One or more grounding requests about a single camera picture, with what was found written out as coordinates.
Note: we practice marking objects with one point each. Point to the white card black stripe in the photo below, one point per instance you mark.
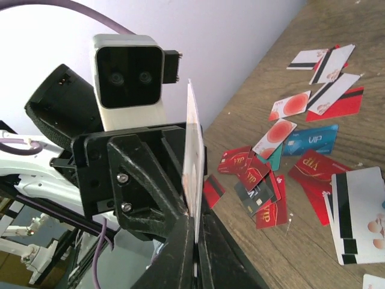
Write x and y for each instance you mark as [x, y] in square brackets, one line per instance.
[307, 60]

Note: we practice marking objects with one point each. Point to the blue VIP card lower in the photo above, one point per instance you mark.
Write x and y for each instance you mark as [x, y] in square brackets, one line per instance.
[320, 139]

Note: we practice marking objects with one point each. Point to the red stripe card front edge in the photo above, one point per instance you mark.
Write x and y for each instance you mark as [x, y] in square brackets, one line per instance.
[213, 191]

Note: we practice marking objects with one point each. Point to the red VIP card left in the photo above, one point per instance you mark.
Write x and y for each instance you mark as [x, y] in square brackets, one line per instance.
[235, 161]

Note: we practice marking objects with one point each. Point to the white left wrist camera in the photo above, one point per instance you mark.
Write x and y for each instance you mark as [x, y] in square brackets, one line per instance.
[129, 71]

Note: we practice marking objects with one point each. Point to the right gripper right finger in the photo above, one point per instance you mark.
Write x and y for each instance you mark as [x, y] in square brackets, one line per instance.
[222, 263]

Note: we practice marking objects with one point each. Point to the white card vertical stripe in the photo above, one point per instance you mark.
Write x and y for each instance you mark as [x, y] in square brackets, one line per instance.
[331, 64]

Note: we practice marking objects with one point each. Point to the white card edgewise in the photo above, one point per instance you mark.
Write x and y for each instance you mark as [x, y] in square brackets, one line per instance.
[193, 161]

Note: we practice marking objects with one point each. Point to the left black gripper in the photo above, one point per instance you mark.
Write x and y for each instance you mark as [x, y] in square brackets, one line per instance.
[136, 173]

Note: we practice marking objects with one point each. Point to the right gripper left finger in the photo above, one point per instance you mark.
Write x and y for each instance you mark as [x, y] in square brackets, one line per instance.
[173, 267]

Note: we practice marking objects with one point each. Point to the red card under white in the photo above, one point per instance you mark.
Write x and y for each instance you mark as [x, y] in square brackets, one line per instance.
[347, 105]

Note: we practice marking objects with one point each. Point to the red vip card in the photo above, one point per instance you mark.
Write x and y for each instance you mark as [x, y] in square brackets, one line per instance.
[235, 161]
[254, 174]

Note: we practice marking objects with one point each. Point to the white card red circle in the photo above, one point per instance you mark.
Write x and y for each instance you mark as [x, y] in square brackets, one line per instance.
[290, 106]

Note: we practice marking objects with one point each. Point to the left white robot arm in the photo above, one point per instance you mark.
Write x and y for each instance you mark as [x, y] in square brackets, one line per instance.
[63, 107]

